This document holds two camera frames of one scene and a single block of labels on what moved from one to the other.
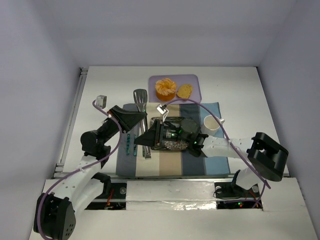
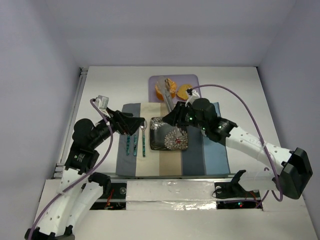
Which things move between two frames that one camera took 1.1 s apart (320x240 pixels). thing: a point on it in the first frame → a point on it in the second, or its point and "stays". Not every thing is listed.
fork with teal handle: [128, 144] stays
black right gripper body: [158, 135] → [182, 114]
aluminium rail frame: [60, 168] stays
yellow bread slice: [184, 91] stays
